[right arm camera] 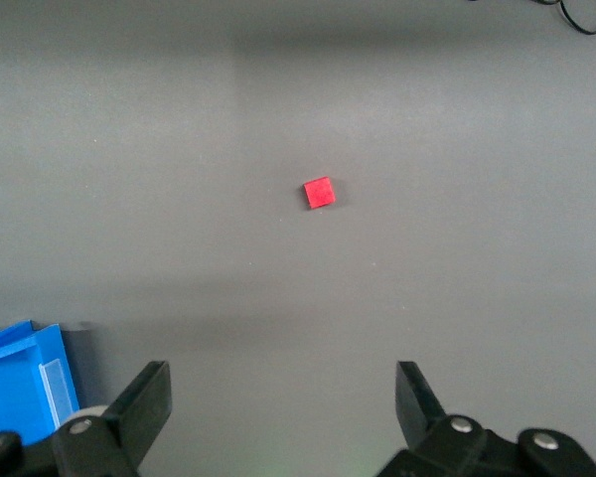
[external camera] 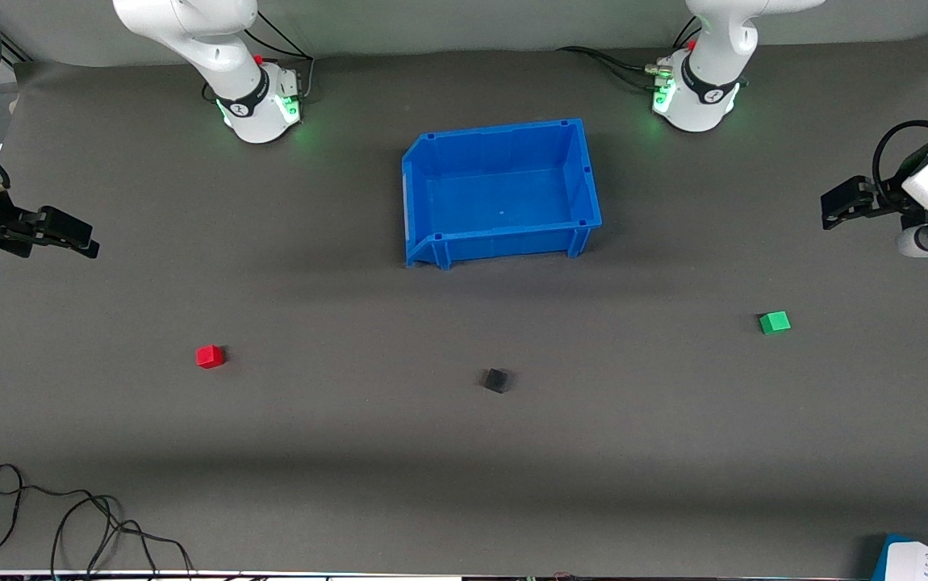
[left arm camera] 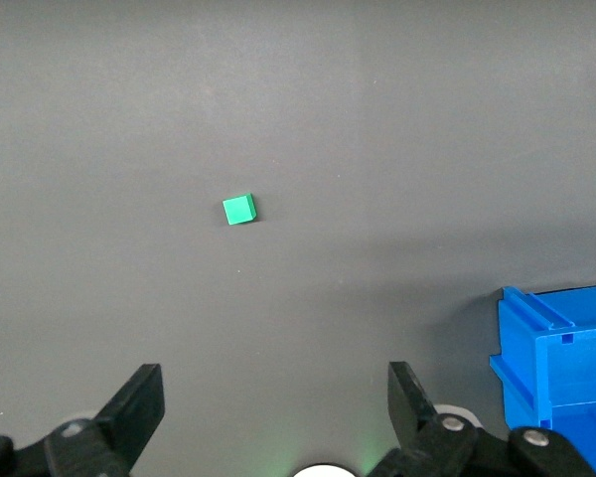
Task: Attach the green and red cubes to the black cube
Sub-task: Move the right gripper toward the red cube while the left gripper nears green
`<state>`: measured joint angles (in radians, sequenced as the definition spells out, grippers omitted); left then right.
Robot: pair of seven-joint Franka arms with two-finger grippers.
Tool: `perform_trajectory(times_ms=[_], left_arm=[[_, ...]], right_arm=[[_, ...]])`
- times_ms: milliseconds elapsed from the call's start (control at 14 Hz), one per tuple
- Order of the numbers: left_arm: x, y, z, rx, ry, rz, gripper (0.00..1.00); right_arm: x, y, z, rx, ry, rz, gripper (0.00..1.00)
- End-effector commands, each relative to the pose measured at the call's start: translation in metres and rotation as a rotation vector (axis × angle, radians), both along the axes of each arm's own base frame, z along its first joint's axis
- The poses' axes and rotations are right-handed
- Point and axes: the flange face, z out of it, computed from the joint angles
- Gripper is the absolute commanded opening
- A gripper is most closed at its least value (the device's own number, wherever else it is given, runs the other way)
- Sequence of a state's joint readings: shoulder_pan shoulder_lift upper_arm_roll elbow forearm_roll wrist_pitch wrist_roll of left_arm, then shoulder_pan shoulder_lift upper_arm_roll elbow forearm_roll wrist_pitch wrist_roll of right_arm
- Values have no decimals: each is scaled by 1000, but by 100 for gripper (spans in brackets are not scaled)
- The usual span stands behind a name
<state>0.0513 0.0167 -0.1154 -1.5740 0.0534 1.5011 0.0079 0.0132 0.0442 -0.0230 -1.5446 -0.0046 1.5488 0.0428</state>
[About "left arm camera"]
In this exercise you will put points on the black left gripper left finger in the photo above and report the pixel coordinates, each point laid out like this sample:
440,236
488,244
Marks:
134,407

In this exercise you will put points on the blue plastic bin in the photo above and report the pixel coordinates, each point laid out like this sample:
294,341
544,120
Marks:
576,372

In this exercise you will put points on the green cube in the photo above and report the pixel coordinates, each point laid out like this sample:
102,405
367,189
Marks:
238,209

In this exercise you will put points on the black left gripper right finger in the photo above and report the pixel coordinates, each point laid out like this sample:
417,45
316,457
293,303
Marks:
409,407

